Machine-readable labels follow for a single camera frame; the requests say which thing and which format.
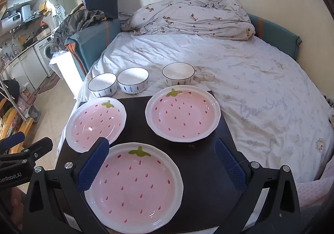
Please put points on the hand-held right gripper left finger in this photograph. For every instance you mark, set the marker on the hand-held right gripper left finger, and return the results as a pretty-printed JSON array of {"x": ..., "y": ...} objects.
[{"x": 92, "y": 166}]

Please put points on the white bedside cabinet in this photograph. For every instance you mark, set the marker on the white bedside cabinet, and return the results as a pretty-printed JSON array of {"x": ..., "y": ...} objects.
[{"x": 65, "y": 69}]

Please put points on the yellow hanging bag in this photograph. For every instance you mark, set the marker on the yellow hanging bag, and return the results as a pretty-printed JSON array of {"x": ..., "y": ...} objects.
[{"x": 45, "y": 6}]

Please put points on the white printed bed sheet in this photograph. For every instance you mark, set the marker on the white printed bed sheet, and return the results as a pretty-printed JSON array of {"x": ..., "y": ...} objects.
[{"x": 261, "y": 80}]

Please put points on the white fish print bowl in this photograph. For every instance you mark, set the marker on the white fish print bowl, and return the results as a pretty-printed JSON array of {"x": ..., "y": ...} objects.
[
  {"x": 102, "y": 85},
  {"x": 133, "y": 80},
  {"x": 178, "y": 73}
]

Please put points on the white kitchen base cabinet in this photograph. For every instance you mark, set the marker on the white kitchen base cabinet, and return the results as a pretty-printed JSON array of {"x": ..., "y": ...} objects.
[{"x": 26, "y": 67}]

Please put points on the white washing machine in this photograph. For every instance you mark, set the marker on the white washing machine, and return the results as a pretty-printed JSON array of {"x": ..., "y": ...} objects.
[{"x": 47, "y": 52}]

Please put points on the white hanging garment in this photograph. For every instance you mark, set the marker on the white hanging garment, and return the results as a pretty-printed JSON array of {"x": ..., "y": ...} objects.
[{"x": 58, "y": 13}]

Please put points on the brown floor rug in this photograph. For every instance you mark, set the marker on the brown floor rug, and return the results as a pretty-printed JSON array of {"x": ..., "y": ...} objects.
[{"x": 49, "y": 84}]

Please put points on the pink patterned blanket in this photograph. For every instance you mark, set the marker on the pink patterned blanket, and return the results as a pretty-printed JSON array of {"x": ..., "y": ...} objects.
[{"x": 315, "y": 189}]

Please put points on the pink strawberry ceramic plate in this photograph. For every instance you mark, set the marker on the pink strawberry ceramic plate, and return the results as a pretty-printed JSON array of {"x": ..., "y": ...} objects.
[
  {"x": 135, "y": 189},
  {"x": 88, "y": 125},
  {"x": 182, "y": 116}
]

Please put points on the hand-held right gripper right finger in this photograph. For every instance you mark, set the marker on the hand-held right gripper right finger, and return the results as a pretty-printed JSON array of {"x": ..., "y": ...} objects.
[{"x": 231, "y": 168}]

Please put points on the camouflage garment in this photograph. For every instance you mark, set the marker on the camouflage garment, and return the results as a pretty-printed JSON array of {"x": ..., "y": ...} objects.
[{"x": 78, "y": 21}]

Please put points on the grey printed quilt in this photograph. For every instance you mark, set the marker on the grey printed quilt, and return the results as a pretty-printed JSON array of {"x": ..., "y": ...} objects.
[{"x": 188, "y": 12}]

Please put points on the wooden shelf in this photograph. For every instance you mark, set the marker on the wooden shelf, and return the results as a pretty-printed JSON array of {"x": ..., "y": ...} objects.
[{"x": 13, "y": 124}]

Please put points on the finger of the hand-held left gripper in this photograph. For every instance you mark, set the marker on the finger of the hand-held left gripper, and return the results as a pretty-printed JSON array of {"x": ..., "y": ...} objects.
[
  {"x": 11, "y": 140},
  {"x": 39, "y": 146}
]

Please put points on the dark brown leather mat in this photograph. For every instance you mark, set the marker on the dark brown leather mat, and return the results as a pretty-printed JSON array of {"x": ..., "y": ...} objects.
[{"x": 203, "y": 150}]

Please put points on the grey box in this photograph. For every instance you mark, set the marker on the grey box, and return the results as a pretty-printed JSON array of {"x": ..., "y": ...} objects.
[{"x": 34, "y": 113}]

